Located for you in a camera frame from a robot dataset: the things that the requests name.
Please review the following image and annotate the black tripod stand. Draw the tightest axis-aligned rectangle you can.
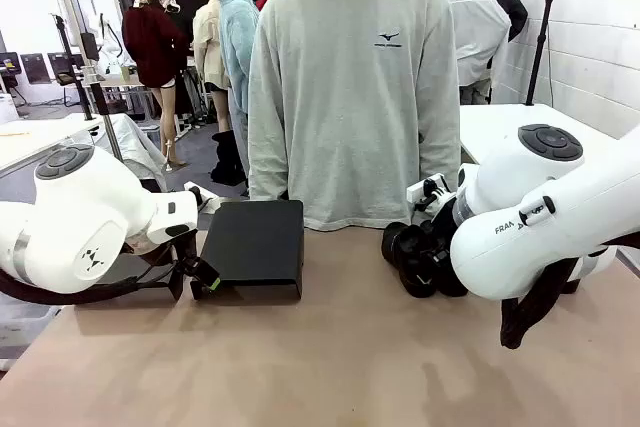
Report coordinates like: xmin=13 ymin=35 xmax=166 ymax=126
xmin=51 ymin=13 xmax=100 ymax=122
xmin=524 ymin=0 xmax=560 ymax=107

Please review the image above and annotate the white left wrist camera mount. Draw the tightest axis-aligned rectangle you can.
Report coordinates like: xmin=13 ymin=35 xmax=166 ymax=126
xmin=182 ymin=181 xmax=222 ymax=214

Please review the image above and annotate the person's left forearm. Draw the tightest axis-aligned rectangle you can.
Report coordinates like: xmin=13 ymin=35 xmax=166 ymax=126
xmin=417 ymin=96 xmax=462 ymax=193

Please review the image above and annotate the mannequin in blue fleece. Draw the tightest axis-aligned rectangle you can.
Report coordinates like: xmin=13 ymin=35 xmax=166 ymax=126
xmin=217 ymin=0 xmax=261 ymax=188

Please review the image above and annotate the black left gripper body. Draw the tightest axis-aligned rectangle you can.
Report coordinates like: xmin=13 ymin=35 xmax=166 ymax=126
xmin=172 ymin=231 xmax=203 ymax=275

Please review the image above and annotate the mannequin in maroon sweater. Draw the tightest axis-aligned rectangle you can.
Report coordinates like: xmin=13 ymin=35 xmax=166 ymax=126
xmin=121 ymin=0 xmax=190 ymax=172

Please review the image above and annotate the white cover sheet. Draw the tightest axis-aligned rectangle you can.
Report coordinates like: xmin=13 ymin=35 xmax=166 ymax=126
xmin=92 ymin=113 xmax=169 ymax=193

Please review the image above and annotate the black right arm cable sleeve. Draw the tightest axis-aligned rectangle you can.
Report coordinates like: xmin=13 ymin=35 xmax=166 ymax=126
xmin=499 ymin=245 xmax=621 ymax=351

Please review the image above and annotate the clear plastic storage bin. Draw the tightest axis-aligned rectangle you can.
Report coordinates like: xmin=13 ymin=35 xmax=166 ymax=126
xmin=0 ymin=304 xmax=62 ymax=373

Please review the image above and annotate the person in grey sweatshirt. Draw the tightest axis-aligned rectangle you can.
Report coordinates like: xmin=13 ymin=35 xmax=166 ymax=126
xmin=247 ymin=0 xmax=462 ymax=232

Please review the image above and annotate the white table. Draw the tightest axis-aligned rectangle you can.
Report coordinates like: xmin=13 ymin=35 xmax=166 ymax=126
xmin=458 ymin=103 xmax=640 ymax=168
xmin=0 ymin=113 xmax=109 ymax=176

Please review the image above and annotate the mannequin in cream shirt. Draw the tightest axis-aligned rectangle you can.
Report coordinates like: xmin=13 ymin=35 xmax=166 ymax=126
xmin=192 ymin=0 xmax=232 ymax=134

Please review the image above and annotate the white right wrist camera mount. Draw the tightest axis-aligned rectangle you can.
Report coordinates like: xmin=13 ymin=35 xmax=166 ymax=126
xmin=406 ymin=173 xmax=460 ymax=214

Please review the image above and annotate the black left arm cable sleeve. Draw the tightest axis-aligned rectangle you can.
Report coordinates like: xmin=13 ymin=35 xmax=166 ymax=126
xmin=0 ymin=241 xmax=182 ymax=307

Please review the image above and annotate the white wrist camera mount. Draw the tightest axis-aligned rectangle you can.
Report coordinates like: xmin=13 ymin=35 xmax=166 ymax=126
xmin=406 ymin=173 xmax=460 ymax=214
xmin=182 ymin=181 xmax=222 ymax=214

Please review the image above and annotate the person's right forearm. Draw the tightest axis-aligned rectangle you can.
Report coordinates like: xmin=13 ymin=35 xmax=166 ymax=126
xmin=248 ymin=96 xmax=291 ymax=201

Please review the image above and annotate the black arm cable sleeve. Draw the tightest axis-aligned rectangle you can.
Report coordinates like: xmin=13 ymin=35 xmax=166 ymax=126
xmin=499 ymin=245 xmax=621 ymax=351
xmin=0 ymin=241 xmax=182 ymax=307

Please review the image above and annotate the black leather loafer shoe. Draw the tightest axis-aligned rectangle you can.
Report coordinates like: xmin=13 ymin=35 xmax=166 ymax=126
xmin=398 ymin=234 xmax=470 ymax=299
xmin=381 ymin=220 xmax=428 ymax=269

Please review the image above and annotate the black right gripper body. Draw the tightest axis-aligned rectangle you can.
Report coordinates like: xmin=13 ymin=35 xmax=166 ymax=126
xmin=423 ymin=193 xmax=459 ymax=254

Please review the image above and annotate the pair of black boots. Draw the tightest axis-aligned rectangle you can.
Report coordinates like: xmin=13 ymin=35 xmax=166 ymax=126
xmin=209 ymin=129 xmax=247 ymax=187

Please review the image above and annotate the person wearing white headset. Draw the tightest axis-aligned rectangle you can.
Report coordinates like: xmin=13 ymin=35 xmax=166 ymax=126
xmin=154 ymin=0 xmax=194 ymax=48

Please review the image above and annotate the mannequin in white shirt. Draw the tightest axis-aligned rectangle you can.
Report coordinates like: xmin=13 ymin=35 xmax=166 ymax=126
xmin=443 ymin=0 xmax=512 ymax=106

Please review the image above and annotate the black slanted shoe stand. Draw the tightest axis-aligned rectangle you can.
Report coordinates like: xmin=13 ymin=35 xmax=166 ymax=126
xmin=198 ymin=199 xmax=306 ymax=302

